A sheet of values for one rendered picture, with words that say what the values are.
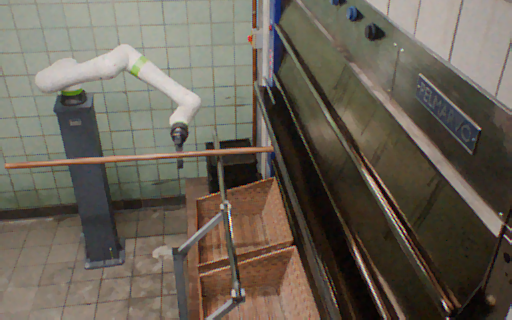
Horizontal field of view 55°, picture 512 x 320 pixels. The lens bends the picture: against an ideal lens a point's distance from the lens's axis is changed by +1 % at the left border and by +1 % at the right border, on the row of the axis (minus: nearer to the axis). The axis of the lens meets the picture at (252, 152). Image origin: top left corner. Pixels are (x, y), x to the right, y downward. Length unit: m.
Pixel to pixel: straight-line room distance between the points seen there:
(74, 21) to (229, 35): 1.00
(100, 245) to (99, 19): 1.49
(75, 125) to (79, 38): 0.68
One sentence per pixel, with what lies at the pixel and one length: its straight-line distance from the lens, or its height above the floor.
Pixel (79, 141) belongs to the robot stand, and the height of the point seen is 0.98.
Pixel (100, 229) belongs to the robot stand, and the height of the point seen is 0.30.
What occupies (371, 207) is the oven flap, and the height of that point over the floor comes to 1.57.
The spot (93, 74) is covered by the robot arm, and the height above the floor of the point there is 1.49.
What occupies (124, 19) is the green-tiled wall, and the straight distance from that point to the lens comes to 3.40.
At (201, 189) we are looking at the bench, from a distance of 3.21.
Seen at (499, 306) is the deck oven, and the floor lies 1.80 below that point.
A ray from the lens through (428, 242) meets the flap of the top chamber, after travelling 1.08.
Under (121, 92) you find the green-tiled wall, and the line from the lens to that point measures 3.58.
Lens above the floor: 2.43
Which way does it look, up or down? 31 degrees down
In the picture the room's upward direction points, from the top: straight up
